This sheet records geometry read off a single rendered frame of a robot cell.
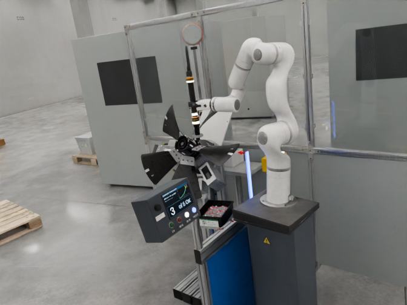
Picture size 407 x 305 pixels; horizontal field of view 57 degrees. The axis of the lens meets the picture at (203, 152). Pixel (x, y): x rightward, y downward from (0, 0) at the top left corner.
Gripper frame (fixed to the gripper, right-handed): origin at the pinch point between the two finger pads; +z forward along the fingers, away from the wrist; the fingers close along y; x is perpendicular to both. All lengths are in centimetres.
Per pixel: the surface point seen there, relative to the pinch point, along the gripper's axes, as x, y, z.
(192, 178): -44.6, -10.9, -1.3
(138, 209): -25, -83, -34
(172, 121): -14.5, 7.2, 26.0
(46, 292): -149, -59, 134
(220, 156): -29.9, -5.7, -20.2
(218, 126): -23.4, 32.5, 6.6
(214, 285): -86, -47, -38
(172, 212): -30, -73, -43
